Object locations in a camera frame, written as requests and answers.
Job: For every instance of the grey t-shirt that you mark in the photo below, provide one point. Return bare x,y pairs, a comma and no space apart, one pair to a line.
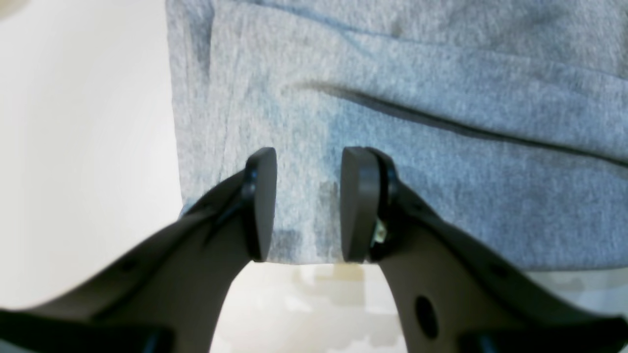
508,117

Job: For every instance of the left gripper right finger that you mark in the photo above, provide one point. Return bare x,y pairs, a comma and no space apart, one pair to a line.
452,293

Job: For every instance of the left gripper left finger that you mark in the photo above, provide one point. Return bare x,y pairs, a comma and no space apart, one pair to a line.
166,294

